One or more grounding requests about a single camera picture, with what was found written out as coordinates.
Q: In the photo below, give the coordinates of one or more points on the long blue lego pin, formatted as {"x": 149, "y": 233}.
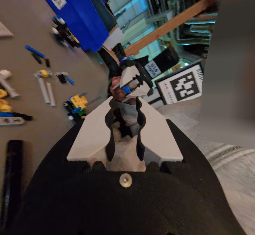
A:
{"x": 34, "y": 51}

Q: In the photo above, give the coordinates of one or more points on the person's right hand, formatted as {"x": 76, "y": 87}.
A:
{"x": 117, "y": 95}

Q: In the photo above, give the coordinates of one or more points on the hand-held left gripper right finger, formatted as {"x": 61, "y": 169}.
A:
{"x": 159, "y": 139}

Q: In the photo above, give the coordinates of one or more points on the yellow lego connector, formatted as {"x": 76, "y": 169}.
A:
{"x": 5, "y": 106}

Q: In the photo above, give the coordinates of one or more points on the long black lego piece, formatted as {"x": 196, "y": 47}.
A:
{"x": 12, "y": 179}

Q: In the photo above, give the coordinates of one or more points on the metal ducts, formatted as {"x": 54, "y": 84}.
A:
{"x": 195, "y": 33}

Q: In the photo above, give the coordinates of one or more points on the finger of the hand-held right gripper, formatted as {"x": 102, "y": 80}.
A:
{"x": 127, "y": 75}
{"x": 139, "y": 92}

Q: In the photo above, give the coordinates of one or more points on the black lego pin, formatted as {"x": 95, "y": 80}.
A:
{"x": 47, "y": 62}
{"x": 37, "y": 58}

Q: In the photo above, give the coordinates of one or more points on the lego instruction booklet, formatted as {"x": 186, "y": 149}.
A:
{"x": 5, "y": 31}

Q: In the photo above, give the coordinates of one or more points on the blue plastic bin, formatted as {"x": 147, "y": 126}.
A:
{"x": 79, "y": 15}

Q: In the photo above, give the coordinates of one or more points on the yellow lego bush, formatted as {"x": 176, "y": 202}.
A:
{"x": 44, "y": 73}

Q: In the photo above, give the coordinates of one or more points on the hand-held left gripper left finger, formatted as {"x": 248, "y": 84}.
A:
{"x": 89, "y": 137}

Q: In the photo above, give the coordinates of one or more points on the black lego connector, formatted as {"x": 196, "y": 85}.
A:
{"x": 61, "y": 79}

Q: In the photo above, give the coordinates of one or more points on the short blue lego pin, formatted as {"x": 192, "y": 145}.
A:
{"x": 70, "y": 80}

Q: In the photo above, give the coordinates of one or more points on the blue thin lego liftarm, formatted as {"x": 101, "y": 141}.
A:
{"x": 8, "y": 114}

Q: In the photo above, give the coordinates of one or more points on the grey lego pin connector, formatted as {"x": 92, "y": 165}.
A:
{"x": 60, "y": 73}

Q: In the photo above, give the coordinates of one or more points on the wooden beam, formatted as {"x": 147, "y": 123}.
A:
{"x": 169, "y": 23}

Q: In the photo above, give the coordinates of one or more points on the long grey lego axle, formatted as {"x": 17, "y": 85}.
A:
{"x": 50, "y": 94}
{"x": 43, "y": 89}

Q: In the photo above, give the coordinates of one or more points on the black chair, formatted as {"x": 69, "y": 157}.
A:
{"x": 111, "y": 63}

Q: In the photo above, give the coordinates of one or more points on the cardboard box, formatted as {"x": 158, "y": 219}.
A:
{"x": 113, "y": 39}

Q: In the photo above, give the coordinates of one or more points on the white grey lego connector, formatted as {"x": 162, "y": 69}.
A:
{"x": 8, "y": 87}

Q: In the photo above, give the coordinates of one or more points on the person's right forearm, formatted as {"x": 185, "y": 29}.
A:
{"x": 129, "y": 115}

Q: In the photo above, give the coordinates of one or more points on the small blue lego gear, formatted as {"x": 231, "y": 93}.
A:
{"x": 125, "y": 89}

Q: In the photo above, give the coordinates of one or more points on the yellow lego gear assembly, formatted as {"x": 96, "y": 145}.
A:
{"x": 79, "y": 100}

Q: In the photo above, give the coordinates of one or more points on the light grey thin lego liftarm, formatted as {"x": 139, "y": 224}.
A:
{"x": 12, "y": 121}

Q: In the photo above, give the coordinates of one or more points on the black lego subassembly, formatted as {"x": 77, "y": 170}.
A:
{"x": 63, "y": 33}

